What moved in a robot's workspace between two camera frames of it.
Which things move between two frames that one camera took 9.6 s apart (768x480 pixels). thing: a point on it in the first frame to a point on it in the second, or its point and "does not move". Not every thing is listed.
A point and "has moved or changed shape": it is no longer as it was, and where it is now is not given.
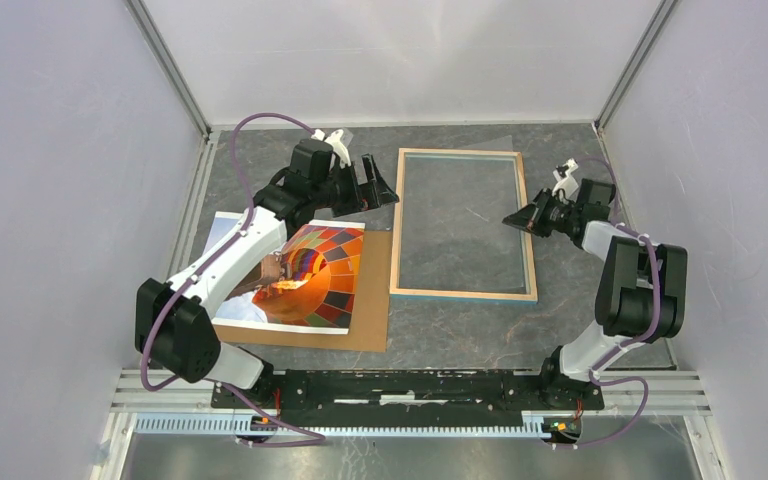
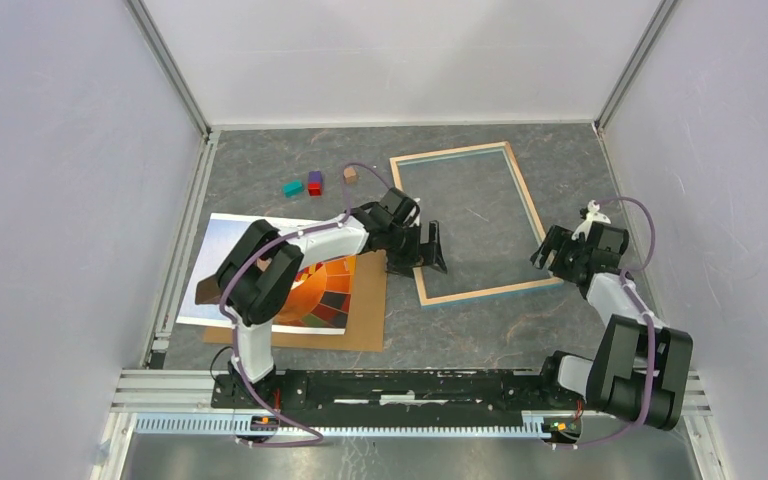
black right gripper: x=525 y=217 to x=558 y=239
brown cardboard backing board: x=369 y=325 does not move
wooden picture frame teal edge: x=525 y=239 has moved or changed shape
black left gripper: x=374 y=194 to x=427 y=254
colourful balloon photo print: x=307 y=285 does not move
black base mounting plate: x=394 y=398 does not move
